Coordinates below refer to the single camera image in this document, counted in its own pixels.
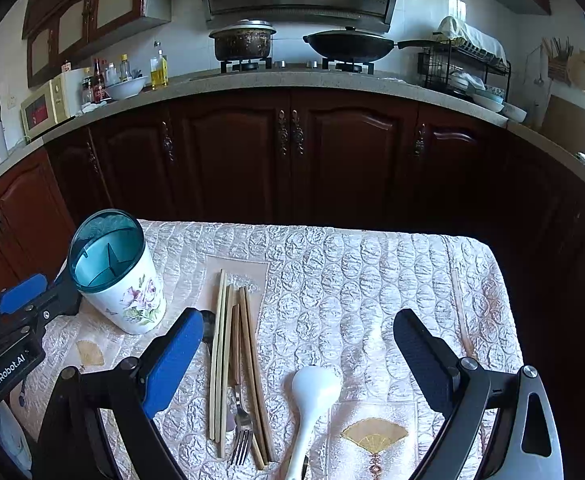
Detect metal fork wooden handle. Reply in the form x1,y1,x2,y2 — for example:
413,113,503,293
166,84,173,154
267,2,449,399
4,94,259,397
228,287,253,466

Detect light bamboo chopstick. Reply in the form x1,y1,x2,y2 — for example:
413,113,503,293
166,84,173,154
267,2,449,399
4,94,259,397
209,269,225,442
218,284,233,460

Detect brown wooden chopstick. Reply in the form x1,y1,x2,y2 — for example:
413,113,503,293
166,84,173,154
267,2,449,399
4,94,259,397
247,292,276,465
238,287,266,470

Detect metal spoon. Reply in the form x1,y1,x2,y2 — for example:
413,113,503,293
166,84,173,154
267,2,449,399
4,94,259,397
200,310,215,347

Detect white ceramic spoon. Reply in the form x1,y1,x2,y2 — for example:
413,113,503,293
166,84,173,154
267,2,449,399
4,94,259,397
285,366,342,479

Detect floral white utensil holder cup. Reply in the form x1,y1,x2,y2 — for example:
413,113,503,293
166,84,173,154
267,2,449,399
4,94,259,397
67,208,166,335

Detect beige microwave oven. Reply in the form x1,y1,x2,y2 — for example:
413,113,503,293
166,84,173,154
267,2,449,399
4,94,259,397
20,68,92,141

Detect dark wooden lower cabinets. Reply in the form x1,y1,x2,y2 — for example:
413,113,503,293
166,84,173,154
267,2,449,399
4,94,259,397
0,86,585,302

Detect white bowl on counter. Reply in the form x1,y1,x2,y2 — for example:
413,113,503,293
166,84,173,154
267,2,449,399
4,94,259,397
106,77,146,101

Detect white quilted tablecloth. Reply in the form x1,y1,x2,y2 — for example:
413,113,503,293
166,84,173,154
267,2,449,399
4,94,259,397
9,219,526,480

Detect cooking oil bottle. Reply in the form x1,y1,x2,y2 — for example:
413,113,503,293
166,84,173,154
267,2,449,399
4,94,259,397
150,41,169,89

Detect wooden upper cabinet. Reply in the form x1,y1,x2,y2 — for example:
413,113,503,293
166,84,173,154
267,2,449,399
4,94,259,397
22,0,172,88

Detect gas stove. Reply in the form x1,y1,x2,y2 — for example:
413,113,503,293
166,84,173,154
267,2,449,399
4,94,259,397
220,58,375,75

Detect dark cooking pot with lid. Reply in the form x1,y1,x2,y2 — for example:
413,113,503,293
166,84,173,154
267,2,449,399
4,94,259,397
209,20,276,62

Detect black dish rack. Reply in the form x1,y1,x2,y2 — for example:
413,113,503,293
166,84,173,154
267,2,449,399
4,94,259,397
417,32,511,100

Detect black wok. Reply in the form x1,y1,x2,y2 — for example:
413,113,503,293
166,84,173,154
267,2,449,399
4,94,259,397
303,27,437,63

